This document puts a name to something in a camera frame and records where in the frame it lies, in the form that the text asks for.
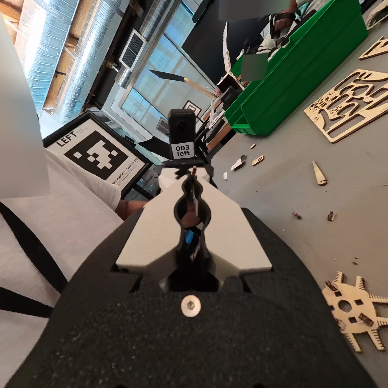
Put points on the small wooden part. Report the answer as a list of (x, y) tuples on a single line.
[(195, 200)]

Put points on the pale wooden sheet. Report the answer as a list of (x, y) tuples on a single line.
[(368, 54)]

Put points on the small slotted wooden piece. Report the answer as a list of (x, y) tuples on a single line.
[(257, 160)]

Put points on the black desk lamp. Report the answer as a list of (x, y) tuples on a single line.
[(166, 75)]

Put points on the spoked wooden gear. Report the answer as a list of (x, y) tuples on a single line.
[(336, 300)]

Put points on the white paper scrap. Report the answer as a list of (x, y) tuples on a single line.
[(238, 163)]

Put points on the wide silver ventilation duct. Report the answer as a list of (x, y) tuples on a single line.
[(60, 60)]

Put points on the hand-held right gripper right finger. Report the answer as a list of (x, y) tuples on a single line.
[(233, 239)]

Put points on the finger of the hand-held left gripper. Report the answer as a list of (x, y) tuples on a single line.
[(204, 177), (169, 178)]

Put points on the wooden wedge stick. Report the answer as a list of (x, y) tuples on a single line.
[(318, 174)]

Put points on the large window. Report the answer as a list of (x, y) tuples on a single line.
[(169, 60)]

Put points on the curvy cutout wooden sheet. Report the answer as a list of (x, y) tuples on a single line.
[(328, 125)]

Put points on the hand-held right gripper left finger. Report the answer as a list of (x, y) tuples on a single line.
[(151, 236)]

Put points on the person's left forearm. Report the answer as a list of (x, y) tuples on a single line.
[(130, 209)]

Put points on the narrow silver ventilation duct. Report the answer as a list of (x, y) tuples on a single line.
[(157, 18)]

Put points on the green plastic bin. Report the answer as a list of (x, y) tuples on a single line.
[(288, 91)]

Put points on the white vent grille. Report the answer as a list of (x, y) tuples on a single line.
[(132, 50)]

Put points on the small framed marker sign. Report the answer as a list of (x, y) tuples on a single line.
[(193, 109)]

